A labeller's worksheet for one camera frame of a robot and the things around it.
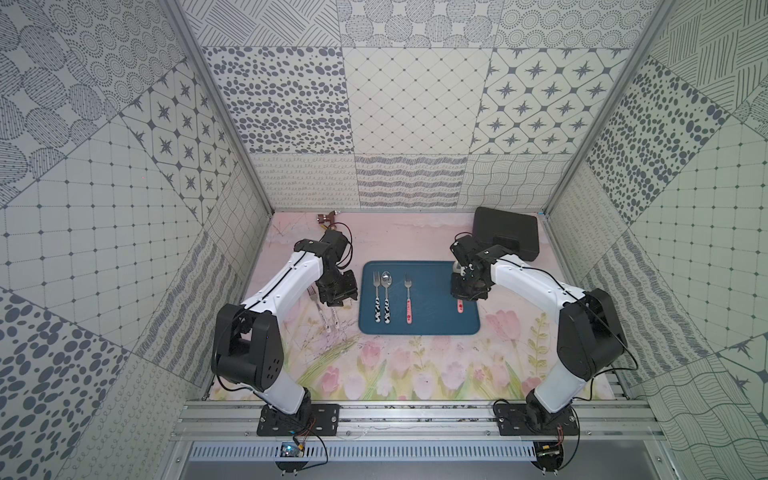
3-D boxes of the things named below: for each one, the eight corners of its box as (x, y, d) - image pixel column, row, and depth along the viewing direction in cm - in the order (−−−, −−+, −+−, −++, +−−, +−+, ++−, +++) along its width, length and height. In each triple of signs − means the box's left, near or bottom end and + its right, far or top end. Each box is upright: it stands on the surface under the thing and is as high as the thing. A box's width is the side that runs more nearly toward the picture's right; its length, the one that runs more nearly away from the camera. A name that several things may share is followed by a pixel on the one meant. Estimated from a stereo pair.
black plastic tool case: (468, 247, 109) (470, 241, 107) (474, 210, 122) (476, 204, 119) (536, 262, 105) (539, 256, 102) (535, 222, 118) (538, 216, 115)
